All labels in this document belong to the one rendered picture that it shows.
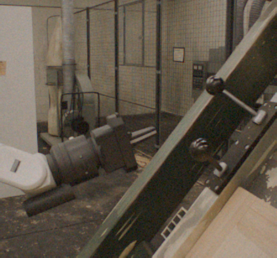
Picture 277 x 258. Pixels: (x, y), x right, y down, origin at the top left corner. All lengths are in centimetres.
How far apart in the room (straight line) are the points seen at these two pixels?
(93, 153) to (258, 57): 48
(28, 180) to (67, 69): 537
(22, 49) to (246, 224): 369
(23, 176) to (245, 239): 39
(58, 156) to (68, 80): 534
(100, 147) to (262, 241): 33
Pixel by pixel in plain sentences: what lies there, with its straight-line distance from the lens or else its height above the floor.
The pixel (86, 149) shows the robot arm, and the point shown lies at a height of 138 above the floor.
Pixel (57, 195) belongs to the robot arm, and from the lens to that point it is 71.
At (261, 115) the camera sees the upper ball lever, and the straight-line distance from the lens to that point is 70.
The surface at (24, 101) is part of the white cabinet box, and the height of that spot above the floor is 106.
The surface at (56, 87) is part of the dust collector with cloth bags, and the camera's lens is 620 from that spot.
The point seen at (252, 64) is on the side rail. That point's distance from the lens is 95.
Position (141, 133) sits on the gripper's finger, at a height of 140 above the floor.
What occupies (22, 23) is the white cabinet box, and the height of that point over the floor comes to 187.
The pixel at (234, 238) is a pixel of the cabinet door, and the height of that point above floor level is 127.
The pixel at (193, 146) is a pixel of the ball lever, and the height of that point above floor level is 142.
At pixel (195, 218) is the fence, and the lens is 69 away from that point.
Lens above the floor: 156
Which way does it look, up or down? 11 degrees down
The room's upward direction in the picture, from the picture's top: straight up
